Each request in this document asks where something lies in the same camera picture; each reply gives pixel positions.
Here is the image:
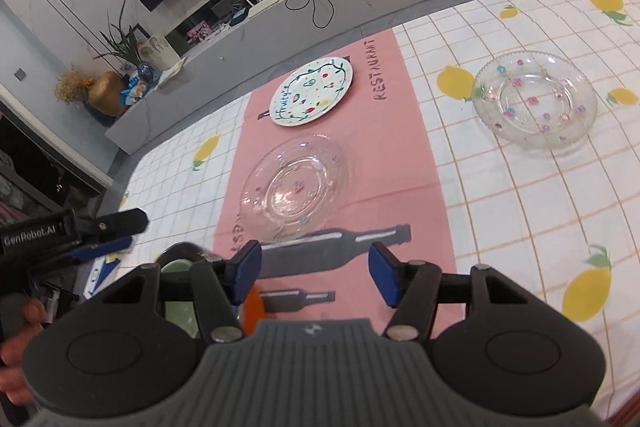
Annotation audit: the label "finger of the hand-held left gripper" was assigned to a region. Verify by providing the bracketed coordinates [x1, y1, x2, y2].
[32, 234, 134, 272]
[75, 208, 150, 242]

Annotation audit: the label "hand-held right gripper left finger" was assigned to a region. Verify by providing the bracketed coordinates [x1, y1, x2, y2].
[102, 239, 263, 343]

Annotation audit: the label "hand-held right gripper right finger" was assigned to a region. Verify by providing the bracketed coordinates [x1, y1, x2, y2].
[367, 242, 531, 342]

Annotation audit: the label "orange steel bowl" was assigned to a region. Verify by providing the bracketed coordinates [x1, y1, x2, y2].
[240, 284, 265, 338]

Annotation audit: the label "green ceramic bowl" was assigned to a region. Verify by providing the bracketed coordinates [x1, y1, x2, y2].
[159, 259, 201, 342]

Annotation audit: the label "clear glass plate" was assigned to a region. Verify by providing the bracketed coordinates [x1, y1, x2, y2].
[239, 133, 351, 244]

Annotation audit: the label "painted white plate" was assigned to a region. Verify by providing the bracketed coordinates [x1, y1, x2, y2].
[269, 56, 354, 128]

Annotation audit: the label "deep flowered glass plate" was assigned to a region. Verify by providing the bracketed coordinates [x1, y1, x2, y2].
[472, 50, 599, 151]

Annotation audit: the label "person's left hand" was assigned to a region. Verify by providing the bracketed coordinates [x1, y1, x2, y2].
[0, 298, 47, 408]

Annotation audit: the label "white and blue box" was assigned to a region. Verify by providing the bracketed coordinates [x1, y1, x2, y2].
[82, 254, 121, 298]

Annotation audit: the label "pink printed placemat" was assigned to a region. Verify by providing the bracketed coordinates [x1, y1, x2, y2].
[212, 29, 458, 323]

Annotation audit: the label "gold vase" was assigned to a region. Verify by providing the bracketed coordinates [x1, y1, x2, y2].
[89, 72, 128, 118]

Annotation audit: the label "blue snack packets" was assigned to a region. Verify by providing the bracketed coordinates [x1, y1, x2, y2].
[120, 79, 151, 105]

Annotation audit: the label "dried flower bunch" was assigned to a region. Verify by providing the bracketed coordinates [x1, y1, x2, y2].
[54, 66, 93, 105]

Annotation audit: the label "lemon checked tablecloth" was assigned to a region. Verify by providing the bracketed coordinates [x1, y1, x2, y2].
[117, 0, 640, 427]

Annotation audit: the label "pale paper envelopes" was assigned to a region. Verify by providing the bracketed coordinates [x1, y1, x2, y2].
[159, 58, 187, 85]

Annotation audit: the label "card with drawn figures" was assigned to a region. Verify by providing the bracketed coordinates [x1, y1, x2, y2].
[137, 34, 181, 72]

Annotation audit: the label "long-leaf green plant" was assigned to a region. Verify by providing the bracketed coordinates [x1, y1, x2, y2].
[94, 0, 146, 68]

